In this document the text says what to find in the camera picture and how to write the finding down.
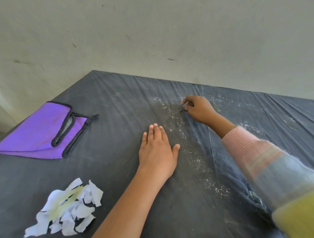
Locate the person's left hand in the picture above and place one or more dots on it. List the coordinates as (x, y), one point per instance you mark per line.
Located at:
(157, 157)

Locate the dark grey covered table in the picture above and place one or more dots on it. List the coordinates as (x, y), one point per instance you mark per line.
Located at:
(110, 110)

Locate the gathered paper scraps pile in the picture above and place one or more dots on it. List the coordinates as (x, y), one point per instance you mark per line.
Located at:
(83, 210)

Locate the purple cloth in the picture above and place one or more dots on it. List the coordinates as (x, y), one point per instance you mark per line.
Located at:
(34, 130)

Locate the person's right hand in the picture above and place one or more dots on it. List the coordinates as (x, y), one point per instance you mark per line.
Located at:
(201, 109)

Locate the person's right forearm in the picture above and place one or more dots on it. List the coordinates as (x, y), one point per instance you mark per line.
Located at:
(265, 159)

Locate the person's left forearm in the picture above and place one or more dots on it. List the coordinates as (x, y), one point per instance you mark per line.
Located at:
(127, 210)

